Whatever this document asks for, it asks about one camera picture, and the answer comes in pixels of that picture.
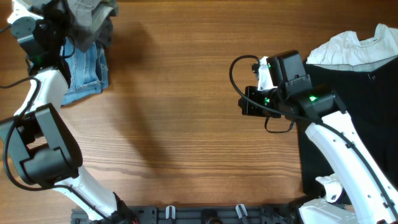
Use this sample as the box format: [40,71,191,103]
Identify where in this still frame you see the folded blue denim shorts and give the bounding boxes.
[50,40,109,106]

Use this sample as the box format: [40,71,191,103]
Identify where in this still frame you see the white garment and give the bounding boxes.
[307,24,397,66]

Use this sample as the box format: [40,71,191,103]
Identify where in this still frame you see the grey cotton shorts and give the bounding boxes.
[30,0,119,52]

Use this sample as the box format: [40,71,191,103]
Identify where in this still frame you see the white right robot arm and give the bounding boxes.
[239,50,397,223]

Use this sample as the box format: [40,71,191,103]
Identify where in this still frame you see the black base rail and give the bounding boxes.
[70,203,312,224]

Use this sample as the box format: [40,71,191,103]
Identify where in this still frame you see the black t-shirt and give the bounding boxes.
[304,59,397,186]

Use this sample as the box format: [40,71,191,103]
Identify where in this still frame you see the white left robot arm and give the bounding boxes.
[1,1,138,223]

